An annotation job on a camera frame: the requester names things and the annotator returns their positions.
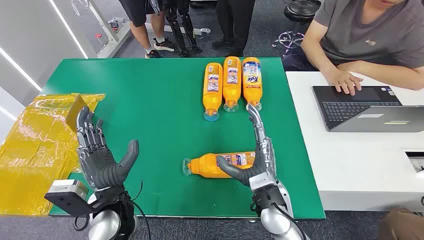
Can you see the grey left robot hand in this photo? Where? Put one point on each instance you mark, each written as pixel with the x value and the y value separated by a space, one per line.
pixel 99 165

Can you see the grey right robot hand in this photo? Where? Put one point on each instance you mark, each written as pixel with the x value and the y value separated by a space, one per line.
pixel 263 159

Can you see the orange detergent bottle clear cap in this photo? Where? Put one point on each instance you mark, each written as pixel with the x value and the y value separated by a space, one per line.
pixel 205 165

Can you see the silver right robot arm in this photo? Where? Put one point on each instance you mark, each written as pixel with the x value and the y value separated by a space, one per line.
pixel 275 222

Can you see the person's right forearm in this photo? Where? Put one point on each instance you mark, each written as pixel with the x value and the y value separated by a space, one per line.
pixel 314 49

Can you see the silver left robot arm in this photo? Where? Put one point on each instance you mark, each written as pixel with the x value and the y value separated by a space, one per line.
pixel 104 225

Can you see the person's left forearm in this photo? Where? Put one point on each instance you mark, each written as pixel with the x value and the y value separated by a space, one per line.
pixel 391 74

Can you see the orange detergent bottle Tide logo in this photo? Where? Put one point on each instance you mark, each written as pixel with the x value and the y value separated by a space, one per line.
pixel 252 96

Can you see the orange detergent bottle back label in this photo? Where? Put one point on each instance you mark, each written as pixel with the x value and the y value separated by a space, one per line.
pixel 232 96

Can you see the orange detergent bottle blue cap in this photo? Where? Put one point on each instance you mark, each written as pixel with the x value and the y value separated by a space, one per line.
pixel 212 99

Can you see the yellow film wrapped cardboard box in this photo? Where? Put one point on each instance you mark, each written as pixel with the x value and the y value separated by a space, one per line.
pixel 30 159

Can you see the green table mat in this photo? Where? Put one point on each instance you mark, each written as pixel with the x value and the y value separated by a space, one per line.
pixel 159 116

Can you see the white desk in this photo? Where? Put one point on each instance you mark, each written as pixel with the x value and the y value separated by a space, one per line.
pixel 357 165

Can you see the dark grey laptop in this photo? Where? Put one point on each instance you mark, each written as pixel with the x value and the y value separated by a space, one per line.
pixel 348 109

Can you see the person's right hand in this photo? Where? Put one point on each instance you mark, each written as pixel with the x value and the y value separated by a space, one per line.
pixel 342 81

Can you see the standing person in black trousers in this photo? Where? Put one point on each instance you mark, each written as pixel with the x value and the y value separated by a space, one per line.
pixel 235 20

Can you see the brown rounded object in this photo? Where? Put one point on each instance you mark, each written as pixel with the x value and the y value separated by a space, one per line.
pixel 400 225

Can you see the black stool with chrome base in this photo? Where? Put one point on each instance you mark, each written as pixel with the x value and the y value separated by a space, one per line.
pixel 301 10

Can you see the standing person with bare legs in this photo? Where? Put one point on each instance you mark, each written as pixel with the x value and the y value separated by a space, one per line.
pixel 139 13

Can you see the seated person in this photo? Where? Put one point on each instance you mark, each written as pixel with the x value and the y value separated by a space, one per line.
pixel 381 33

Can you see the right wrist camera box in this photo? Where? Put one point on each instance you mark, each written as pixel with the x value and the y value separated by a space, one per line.
pixel 261 182

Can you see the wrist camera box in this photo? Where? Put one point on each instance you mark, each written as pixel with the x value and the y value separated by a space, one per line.
pixel 261 182
pixel 66 190

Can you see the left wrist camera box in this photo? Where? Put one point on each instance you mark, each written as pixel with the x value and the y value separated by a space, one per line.
pixel 66 190

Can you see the white metal stand frame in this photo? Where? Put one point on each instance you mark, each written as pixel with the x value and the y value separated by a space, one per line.
pixel 112 43

